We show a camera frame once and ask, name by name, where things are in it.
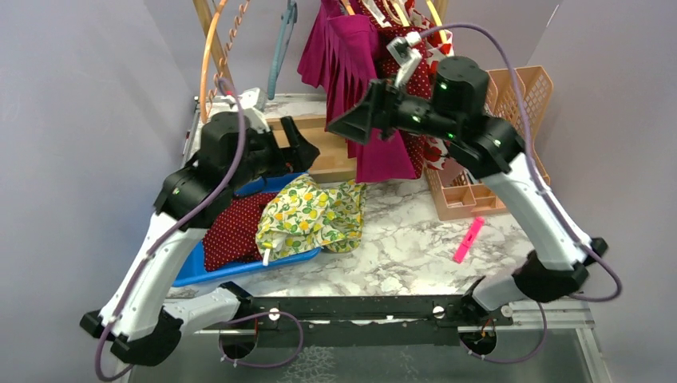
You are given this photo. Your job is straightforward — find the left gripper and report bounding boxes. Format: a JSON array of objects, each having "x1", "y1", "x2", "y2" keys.
[{"x1": 226, "y1": 116, "x2": 320, "y2": 192}]

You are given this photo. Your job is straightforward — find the peach plastic organizer basket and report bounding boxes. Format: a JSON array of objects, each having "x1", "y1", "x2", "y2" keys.
[{"x1": 424, "y1": 65, "x2": 556, "y2": 222}]

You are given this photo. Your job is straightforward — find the magenta pleated skirt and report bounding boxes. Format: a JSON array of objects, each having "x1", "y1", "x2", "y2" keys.
[{"x1": 298, "y1": 1, "x2": 420, "y2": 183}]

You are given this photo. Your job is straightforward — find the orange wavy hanger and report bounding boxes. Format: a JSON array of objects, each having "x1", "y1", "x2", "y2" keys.
[{"x1": 192, "y1": 0, "x2": 251, "y2": 124}]

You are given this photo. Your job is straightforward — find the lemon print skirt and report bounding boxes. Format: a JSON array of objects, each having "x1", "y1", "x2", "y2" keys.
[{"x1": 255, "y1": 174, "x2": 366, "y2": 266}]

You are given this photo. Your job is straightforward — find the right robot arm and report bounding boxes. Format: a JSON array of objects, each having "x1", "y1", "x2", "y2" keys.
[{"x1": 327, "y1": 57, "x2": 608, "y2": 325}]

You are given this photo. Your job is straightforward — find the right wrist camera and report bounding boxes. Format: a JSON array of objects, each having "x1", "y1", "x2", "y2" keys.
[{"x1": 386, "y1": 32, "x2": 422, "y2": 88}]

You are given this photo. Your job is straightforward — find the pink marker pen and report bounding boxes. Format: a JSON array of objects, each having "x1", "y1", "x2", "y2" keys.
[{"x1": 452, "y1": 217, "x2": 485, "y2": 264}]

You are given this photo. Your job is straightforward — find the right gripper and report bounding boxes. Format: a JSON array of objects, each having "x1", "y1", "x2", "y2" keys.
[{"x1": 329, "y1": 73, "x2": 463, "y2": 145}]

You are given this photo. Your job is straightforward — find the wooden clothes rack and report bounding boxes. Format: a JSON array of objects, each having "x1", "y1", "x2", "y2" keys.
[{"x1": 191, "y1": 0, "x2": 450, "y2": 184}]

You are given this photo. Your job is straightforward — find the grey-blue hanger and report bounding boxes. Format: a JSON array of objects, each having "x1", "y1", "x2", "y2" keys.
[{"x1": 267, "y1": 0, "x2": 298, "y2": 101}]

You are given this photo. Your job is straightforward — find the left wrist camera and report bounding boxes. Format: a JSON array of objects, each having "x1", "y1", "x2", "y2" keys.
[{"x1": 232, "y1": 88, "x2": 271, "y2": 133}]

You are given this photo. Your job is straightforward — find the blue plastic bin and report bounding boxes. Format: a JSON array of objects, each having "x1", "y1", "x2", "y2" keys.
[{"x1": 172, "y1": 173, "x2": 320, "y2": 287}]

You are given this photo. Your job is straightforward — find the dark red polka-dot skirt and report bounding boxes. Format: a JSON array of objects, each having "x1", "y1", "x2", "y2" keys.
[{"x1": 203, "y1": 193, "x2": 277, "y2": 272}]

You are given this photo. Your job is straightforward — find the red poppy print skirt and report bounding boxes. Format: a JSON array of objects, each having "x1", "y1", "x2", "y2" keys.
[{"x1": 404, "y1": 0, "x2": 457, "y2": 172}]

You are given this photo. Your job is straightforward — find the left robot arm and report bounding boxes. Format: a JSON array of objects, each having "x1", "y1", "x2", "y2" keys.
[{"x1": 80, "y1": 109, "x2": 319, "y2": 366}]

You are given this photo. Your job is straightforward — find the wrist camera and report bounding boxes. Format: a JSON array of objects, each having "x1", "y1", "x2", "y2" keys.
[
  {"x1": 232, "y1": 88, "x2": 271, "y2": 133},
  {"x1": 386, "y1": 32, "x2": 422, "y2": 88}
]

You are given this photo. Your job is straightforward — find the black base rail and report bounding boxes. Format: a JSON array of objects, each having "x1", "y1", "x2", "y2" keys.
[{"x1": 198, "y1": 293, "x2": 514, "y2": 350}]

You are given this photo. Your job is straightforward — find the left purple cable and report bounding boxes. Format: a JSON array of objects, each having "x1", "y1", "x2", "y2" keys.
[{"x1": 93, "y1": 77, "x2": 306, "y2": 383}]

